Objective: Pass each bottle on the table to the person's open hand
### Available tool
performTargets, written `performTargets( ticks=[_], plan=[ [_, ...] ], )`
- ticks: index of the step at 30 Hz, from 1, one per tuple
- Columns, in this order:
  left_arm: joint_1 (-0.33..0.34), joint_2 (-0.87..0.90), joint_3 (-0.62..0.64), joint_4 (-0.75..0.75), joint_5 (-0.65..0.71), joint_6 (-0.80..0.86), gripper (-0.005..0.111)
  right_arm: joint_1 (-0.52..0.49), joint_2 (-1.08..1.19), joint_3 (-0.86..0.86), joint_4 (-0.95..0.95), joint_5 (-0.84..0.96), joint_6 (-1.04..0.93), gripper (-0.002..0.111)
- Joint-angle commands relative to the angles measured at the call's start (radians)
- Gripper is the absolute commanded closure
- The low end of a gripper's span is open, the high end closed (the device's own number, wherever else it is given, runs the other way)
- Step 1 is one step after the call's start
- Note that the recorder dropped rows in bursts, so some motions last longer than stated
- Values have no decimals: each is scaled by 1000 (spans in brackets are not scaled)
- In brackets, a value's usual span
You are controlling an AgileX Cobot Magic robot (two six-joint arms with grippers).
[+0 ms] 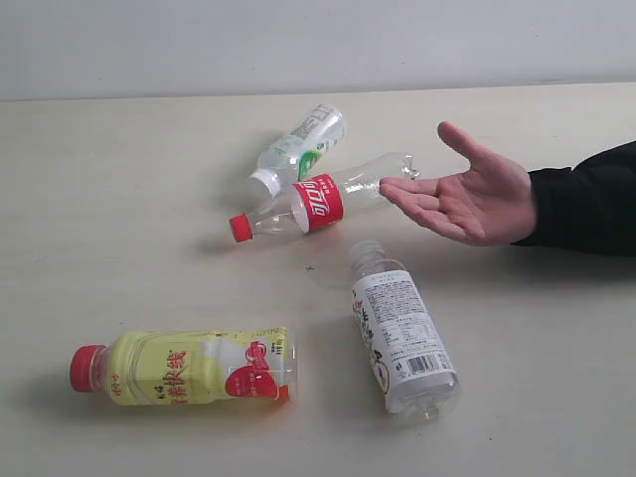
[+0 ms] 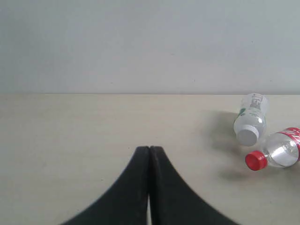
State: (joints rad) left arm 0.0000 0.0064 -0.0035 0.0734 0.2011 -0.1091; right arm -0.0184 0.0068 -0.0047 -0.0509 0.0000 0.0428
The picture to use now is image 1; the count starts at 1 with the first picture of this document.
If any person's open hand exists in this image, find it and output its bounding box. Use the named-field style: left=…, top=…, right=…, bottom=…
left=380, top=122, right=538, bottom=246

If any clear cola bottle red label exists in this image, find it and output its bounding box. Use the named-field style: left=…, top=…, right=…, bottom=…
left=230, top=153, right=420, bottom=242

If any clear bottle white text label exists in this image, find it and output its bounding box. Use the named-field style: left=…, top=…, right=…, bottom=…
left=349, top=239, right=460, bottom=423

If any clear bottle green kiwi label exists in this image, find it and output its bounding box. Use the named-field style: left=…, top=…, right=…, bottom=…
left=246, top=103, right=346, bottom=203

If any yellow label bottle red cap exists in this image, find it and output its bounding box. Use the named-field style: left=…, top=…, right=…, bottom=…
left=70, top=327, right=297, bottom=406

